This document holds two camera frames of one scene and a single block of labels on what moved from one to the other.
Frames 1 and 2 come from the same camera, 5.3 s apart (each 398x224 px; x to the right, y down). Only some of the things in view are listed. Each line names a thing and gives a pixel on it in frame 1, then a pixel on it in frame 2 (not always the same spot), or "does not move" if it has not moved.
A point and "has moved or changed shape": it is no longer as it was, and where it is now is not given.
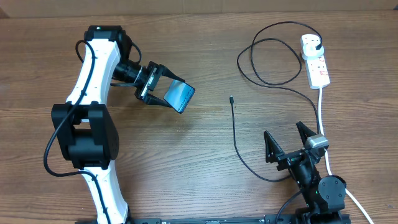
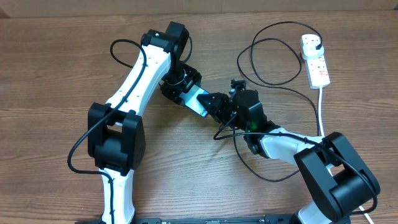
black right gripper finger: x=273 y=149 -> x=209 y=99
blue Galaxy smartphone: x=178 y=94 has moved or changed shape
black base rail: x=301 y=219 does not move
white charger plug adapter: x=309 y=50 does not move
